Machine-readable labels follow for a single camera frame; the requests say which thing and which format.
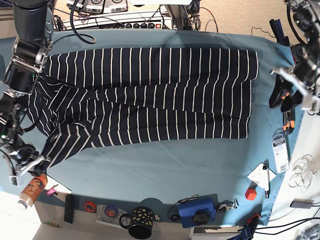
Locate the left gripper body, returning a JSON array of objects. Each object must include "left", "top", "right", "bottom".
[{"left": 270, "top": 56, "right": 320, "bottom": 112}]

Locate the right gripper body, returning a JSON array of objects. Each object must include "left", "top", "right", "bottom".
[{"left": 0, "top": 97, "right": 52, "bottom": 187}]

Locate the navy white striped t-shirt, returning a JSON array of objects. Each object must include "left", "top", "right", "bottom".
[{"left": 27, "top": 47, "right": 259, "bottom": 167}]

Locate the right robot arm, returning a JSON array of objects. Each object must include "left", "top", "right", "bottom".
[{"left": 0, "top": 0, "right": 56, "bottom": 187}]

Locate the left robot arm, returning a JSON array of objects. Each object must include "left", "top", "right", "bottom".
[{"left": 270, "top": 0, "right": 320, "bottom": 115}]

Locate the orange black utility knife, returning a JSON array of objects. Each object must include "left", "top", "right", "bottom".
[{"left": 281, "top": 92, "right": 296, "bottom": 135}]

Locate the white paper sheet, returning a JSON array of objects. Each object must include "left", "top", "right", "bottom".
[{"left": 44, "top": 175, "right": 72, "bottom": 194}]

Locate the pink small figurine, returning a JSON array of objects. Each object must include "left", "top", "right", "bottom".
[{"left": 46, "top": 184, "right": 58, "bottom": 197}]

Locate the black remote control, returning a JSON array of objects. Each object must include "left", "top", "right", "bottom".
[{"left": 64, "top": 194, "right": 75, "bottom": 224}]

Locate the black white marker pen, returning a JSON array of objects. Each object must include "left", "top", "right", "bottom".
[{"left": 262, "top": 165, "right": 270, "bottom": 199}]

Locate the white paper card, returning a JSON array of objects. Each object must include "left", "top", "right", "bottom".
[{"left": 247, "top": 162, "right": 276, "bottom": 189}]

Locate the red tape roll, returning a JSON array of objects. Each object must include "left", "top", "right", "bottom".
[{"left": 83, "top": 201, "right": 97, "bottom": 214}]

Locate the teal tablecloth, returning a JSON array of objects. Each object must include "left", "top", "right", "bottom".
[{"left": 0, "top": 28, "right": 311, "bottom": 228}]

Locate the red cube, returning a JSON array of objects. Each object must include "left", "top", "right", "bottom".
[{"left": 245, "top": 188, "right": 257, "bottom": 201}]

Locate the grey adapter box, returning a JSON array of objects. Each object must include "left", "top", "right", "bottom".
[{"left": 290, "top": 199, "right": 314, "bottom": 209}]

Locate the purple tape roll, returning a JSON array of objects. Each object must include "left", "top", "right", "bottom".
[{"left": 104, "top": 205, "right": 119, "bottom": 218}]

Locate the metal keyring carabiner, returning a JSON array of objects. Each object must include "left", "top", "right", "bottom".
[{"left": 216, "top": 199, "right": 239, "bottom": 213}]

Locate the black mug yellow pattern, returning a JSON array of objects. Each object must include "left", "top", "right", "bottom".
[{"left": 119, "top": 206, "right": 155, "bottom": 240}]

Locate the white power strip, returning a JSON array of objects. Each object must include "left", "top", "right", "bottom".
[{"left": 98, "top": 21, "right": 166, "bottom": 29}]

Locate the blue black clamp handle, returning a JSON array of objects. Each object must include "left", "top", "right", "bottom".
[{"left": 269, "top": 19, "right": 290, "bottom": 47}]

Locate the white coiled cable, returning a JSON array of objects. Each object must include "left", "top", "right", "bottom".
[{"left": 288, "top": 154, "right": 318, "bottom": 193}]

